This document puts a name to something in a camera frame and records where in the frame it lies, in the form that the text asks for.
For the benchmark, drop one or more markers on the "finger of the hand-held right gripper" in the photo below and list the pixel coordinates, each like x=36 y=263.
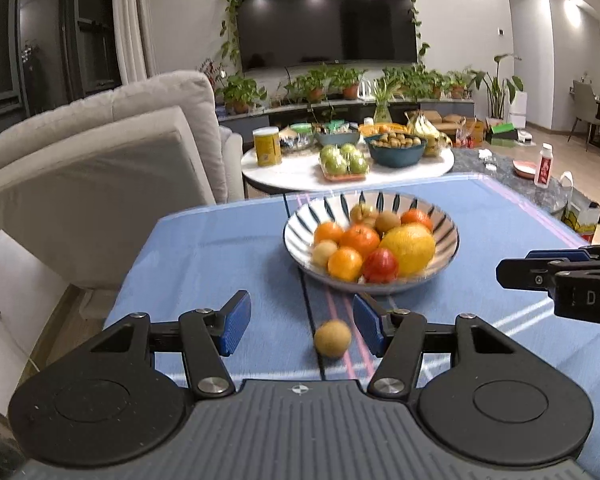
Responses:
x=555 y=254
x=525 y=274

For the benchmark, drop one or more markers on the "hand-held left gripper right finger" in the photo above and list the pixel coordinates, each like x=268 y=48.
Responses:
x=367 y=322

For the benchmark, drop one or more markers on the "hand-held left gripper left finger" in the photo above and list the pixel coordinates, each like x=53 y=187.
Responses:
x=235 y=321

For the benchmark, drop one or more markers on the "brown kiwi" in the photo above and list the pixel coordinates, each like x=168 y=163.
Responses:
x=333 y=339
x=387 y=221

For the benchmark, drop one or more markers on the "red round fruit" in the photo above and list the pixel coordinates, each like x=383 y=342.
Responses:
x=380 y=266

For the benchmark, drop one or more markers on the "large yellow lemon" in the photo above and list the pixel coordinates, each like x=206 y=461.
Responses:
x=410 y=250

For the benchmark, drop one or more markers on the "red yellow apple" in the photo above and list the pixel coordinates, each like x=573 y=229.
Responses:
x=362 y=212

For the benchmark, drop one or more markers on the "white striped ceramic bowl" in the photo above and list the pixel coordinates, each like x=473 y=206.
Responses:
x=305 y=220

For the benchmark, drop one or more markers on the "yellow printed paper bag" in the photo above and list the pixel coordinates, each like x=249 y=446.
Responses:
x=580 y=220

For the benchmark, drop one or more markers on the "blue striped tablecloth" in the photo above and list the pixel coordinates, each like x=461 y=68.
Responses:
x=205 y=260

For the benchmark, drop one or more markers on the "white bottle with red label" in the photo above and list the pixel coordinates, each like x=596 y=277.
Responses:
x=544 y=167

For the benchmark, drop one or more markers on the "dark marble table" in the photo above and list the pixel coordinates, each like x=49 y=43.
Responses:
x=495 y=182

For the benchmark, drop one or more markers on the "pink dish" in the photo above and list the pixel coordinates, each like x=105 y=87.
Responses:
x=522 y=166

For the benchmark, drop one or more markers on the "white robot vacuum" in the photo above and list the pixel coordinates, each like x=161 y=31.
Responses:
x=525 y=136

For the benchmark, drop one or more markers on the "white crumpled tissue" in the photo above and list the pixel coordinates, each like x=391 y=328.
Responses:
x=485 y=154

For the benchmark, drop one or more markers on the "green box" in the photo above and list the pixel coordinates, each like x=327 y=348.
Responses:
x=500 y=130

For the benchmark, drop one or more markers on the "cardboard box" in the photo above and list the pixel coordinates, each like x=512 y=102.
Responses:
x=472 y=131

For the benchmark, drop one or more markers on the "white air purifier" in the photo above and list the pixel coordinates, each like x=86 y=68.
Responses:
x=519 y=110

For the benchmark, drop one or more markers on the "grey dining chair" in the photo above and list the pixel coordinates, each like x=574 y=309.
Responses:
x=585 y=107

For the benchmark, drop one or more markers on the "wrapped tray of green apples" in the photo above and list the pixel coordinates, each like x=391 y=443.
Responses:
x=345 y=162

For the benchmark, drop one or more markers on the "white round coffee table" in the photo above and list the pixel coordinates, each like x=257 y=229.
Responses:
x=300 y=172

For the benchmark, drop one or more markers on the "teal bowl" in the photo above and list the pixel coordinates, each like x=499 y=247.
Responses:
x=395 y=157

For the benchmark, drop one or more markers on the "tall broad-leaf potted plant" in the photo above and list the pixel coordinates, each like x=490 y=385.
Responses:
x=497 y=92

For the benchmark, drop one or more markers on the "yellow can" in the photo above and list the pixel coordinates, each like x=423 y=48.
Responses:
x=267 y=150

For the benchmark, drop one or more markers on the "bunch of bananas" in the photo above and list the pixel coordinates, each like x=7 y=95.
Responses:
x=422 y=127

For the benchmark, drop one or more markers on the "pile of brown longans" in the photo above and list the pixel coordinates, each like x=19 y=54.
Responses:
x=395 y=140

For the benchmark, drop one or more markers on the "grey bowl of snacks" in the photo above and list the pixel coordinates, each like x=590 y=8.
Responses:
x=335 y=139

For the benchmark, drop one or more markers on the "shiny snack packets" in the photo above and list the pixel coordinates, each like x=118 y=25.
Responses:
x=295 y=143

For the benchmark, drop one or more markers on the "beige armchair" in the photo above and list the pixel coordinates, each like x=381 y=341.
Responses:
x=105 y=180

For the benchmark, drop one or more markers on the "potted green plant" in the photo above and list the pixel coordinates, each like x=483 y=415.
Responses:
x=350 y=84
x=315 y=86
x=457 y=88
x=240 y=95

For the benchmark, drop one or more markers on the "orange basket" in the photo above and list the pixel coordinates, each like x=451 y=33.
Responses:
x=380 y=128

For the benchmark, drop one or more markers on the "dark television cabinet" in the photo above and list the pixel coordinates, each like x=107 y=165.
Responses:
x=250 y=120

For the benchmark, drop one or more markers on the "green bowl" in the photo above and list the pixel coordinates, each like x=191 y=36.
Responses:
x=301 y=127

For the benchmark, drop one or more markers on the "glass vase with green plant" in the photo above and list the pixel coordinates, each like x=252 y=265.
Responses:
x=382 y=112

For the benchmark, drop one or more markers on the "row of leafy potted plants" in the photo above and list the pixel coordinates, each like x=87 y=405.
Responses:
x=420 y=80

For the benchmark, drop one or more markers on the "red leaf plant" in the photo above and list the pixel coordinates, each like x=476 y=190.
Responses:
x=210 y=70

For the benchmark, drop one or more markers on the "white curtain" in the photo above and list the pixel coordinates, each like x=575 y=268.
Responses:
x=132 y=20

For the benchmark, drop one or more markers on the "dark framed window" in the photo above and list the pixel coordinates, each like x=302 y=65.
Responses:
x=40 y=35

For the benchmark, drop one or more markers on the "black wall television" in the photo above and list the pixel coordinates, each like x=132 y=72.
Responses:
x=325 y=20

